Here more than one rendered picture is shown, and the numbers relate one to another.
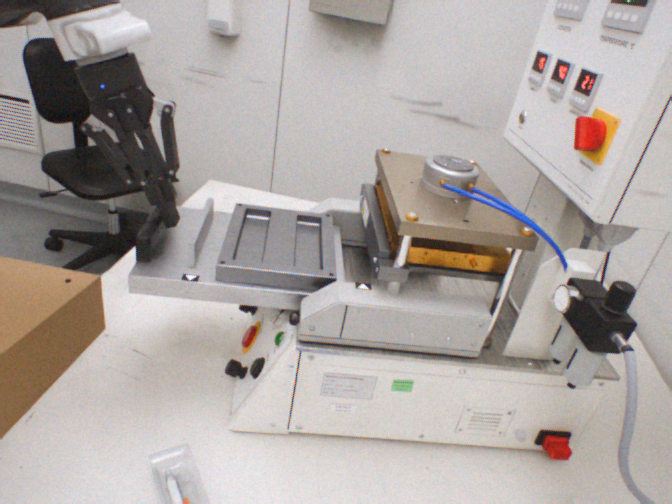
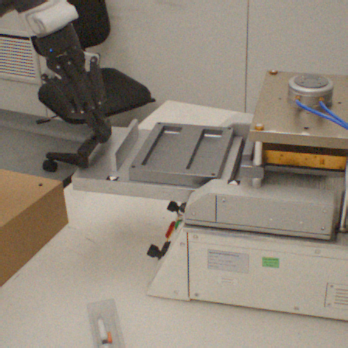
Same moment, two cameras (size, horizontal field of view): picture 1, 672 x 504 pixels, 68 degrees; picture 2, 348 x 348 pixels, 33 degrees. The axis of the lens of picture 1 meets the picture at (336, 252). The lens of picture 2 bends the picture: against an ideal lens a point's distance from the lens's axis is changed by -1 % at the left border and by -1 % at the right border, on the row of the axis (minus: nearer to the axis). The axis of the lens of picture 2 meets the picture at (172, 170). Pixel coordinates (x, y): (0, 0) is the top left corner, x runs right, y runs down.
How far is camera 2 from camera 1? 0.44 m
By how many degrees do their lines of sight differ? 19
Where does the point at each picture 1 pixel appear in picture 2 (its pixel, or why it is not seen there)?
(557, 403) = not seen: outside the picture
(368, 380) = (242, 256)
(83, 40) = (37, 24)
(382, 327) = (246, 213)
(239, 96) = (208, 13)
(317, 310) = (196, 200)
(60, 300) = (34, 197)
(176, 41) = not seen: outside the picture
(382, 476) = (258, 335)
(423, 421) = (295, 294)
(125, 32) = (60, 16)
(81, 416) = (48, 278)
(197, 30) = not seen: outside the picture
